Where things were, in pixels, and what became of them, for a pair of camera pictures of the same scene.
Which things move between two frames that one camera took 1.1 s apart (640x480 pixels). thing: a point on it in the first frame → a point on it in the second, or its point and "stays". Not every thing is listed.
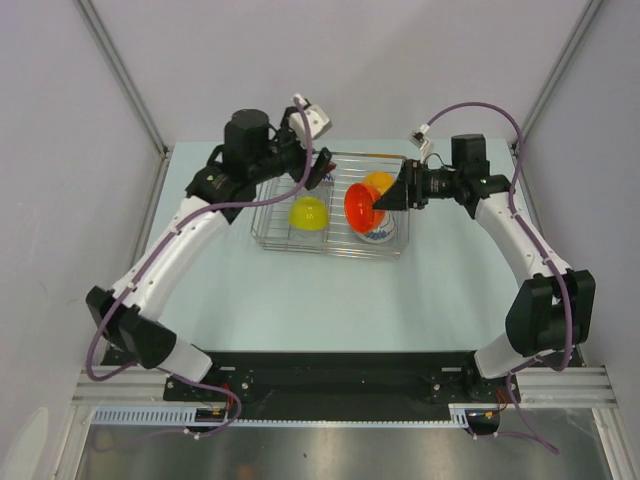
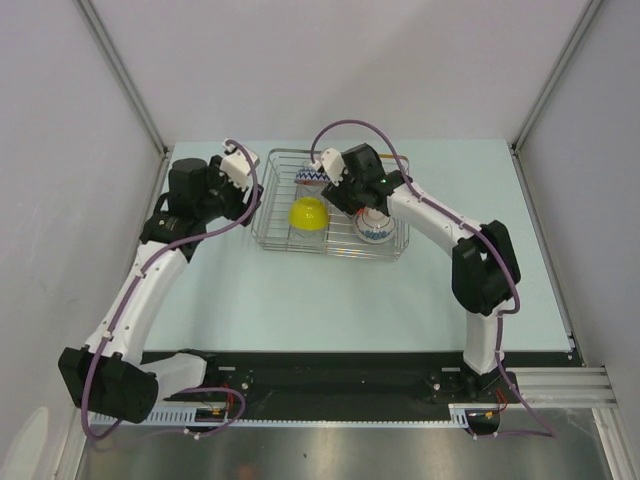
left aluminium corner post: [124, 73] stays
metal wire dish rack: [356, 212] stays
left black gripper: [300, 172] → [240, 211]
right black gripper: [407, 188] → [336, 194]
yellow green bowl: [308, 214] stays
